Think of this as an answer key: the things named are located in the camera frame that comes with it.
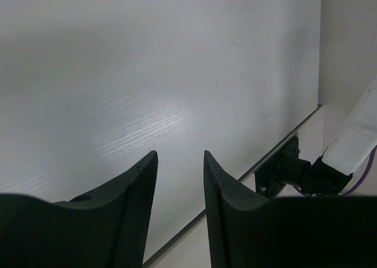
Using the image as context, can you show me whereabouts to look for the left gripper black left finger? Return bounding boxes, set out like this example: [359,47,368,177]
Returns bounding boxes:
[1,151,158,267]

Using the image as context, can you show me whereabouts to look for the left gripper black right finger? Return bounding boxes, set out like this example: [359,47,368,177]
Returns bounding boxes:
[203,151,376,267]

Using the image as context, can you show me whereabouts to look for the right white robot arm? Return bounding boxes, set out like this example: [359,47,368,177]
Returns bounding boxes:
[274,80,376,196]

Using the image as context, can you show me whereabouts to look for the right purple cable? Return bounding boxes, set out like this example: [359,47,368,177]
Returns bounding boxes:
[294,145,377,197]

